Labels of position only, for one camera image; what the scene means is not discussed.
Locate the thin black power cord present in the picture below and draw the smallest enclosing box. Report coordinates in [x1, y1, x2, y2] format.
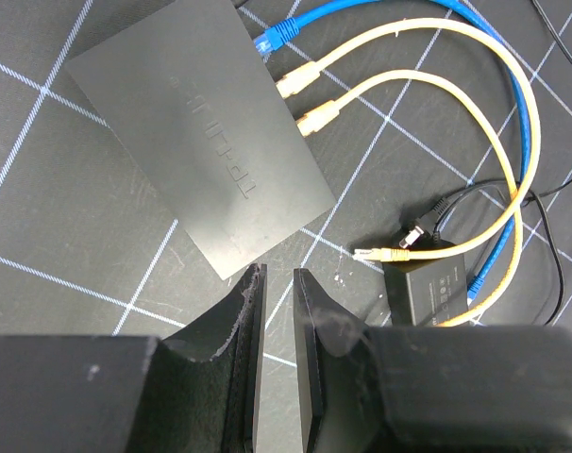
[398, 0, 572, 327]

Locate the black power adapter brick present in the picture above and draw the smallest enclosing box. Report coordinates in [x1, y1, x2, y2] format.
[382, 255, 468, 327]

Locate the yellow ethernet cable outer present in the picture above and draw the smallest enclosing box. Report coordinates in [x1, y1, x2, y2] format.
[275, 17, 543, 329]

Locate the yellow ethernet cable inner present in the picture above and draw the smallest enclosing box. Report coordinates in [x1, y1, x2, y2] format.
[297, 69, 521, 264]

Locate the black grid cutting mat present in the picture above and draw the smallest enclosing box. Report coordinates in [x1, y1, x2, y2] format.
[0, 1, 572, 452]

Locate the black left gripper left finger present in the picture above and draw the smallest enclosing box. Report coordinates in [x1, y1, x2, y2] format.
[126, 264, 267, 452]

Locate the black network switch box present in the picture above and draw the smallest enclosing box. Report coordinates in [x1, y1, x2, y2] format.
[67, 1, 335, 278]

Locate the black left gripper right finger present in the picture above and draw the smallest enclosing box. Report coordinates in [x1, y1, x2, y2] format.
[293, 268, 383, 452]

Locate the yellow ethernet cable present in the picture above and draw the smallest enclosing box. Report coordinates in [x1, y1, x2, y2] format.
[275, 17, 543, 329]
[297, 69, 521, 264]

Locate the blue ethernet cable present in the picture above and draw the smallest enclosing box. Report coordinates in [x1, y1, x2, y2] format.
[252, 0, 535, 299]

